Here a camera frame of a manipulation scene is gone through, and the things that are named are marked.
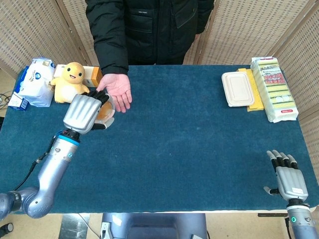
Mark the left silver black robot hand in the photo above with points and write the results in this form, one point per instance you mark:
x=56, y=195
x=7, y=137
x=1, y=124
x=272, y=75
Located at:
x=79, y=112

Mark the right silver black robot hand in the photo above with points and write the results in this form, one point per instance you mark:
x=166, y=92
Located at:
x=290, y=180

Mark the person's right bare hand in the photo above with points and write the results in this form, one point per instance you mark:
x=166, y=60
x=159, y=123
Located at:
x=118, y=89

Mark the clear cup with orange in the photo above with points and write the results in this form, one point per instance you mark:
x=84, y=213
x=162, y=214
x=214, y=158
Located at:
x=107, y=112

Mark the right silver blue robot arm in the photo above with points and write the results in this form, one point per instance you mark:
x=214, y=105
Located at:
x=300, y=224

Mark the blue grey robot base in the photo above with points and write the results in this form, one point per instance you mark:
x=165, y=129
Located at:
x=154, y=224

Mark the person's right black sleeve forearm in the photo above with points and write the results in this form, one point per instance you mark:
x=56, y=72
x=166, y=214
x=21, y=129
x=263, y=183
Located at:
x=112, y=54

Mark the person's left black sleeve forearm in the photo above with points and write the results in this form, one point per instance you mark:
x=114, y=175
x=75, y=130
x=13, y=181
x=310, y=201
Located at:
x=205, y=17

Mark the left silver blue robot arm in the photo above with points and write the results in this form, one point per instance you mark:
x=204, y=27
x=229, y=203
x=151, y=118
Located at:
x=54, y=164

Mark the yellow plush toy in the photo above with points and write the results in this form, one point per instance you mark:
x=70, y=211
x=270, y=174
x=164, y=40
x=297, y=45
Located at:
x=67, y=92

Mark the gold and white carton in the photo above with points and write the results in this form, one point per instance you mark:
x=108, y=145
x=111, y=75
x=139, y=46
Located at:
x=96, y=77

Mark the black table control panel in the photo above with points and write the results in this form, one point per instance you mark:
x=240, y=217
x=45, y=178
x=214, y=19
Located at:
x=271, y=215

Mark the white tissue pack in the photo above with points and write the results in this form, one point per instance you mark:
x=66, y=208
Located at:
x=35, y=87

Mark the small blue white box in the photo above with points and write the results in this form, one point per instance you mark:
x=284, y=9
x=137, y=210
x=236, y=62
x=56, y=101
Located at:
x=17, y=103

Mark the person's black jacket torso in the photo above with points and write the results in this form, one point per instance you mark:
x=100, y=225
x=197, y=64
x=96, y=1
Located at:
x=154, y=30

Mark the blue table cloth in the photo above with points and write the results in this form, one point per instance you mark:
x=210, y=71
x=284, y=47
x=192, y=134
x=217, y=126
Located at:
x=174, y=149

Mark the yellow sponge cloth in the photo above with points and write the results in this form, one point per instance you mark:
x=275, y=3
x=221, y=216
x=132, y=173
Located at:
x=256, y=104

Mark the wrapped yellow sponge multipack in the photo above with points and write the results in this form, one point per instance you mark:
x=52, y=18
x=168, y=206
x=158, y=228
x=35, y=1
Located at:
x=276, y=94

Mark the beige woven screen panel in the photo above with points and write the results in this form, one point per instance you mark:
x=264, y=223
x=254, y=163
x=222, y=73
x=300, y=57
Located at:
x=30, y=30
x=306, y=74
x=249, y=30

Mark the white lidded food container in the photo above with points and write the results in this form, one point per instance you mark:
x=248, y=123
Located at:
x=238, y=89

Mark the black caster wheel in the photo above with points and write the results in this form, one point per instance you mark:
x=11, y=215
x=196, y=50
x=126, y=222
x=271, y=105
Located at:
x=6, y=227

